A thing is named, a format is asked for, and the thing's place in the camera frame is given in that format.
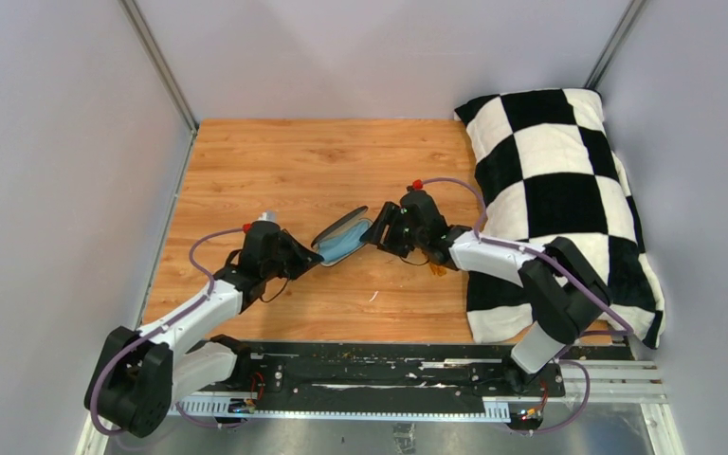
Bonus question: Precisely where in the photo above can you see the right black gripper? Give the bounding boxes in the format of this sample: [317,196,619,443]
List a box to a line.
[361,202,428,259]

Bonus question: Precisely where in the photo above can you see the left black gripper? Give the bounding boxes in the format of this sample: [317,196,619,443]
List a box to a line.
[262,229,323,282]

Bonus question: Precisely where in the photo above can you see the light blue cleaning cloth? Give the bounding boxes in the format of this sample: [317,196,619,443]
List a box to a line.
[318,219,372,266]

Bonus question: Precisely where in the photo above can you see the black glasses case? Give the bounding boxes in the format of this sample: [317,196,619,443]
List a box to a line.
[311,206,373,267]

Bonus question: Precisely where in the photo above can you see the orange sunglasses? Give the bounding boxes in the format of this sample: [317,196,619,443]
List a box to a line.
[428,263,446,277]

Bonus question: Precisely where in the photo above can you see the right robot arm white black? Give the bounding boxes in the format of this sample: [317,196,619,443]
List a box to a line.
[360,190,610,396]

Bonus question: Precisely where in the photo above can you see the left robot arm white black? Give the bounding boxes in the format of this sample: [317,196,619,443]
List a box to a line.
[83,219,325,438]

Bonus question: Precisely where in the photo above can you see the black white checkered blanket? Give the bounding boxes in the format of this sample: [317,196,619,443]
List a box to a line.
[454,88,665,349]

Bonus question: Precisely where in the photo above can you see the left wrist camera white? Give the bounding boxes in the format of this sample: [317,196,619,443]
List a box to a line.
[258,210,278,223]

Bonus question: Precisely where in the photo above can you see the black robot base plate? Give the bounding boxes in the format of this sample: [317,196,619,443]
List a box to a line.
[180,341,634,422]

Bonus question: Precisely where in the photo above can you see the aluminium rail frame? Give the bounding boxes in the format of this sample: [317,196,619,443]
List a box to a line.
[72,359,686,454]

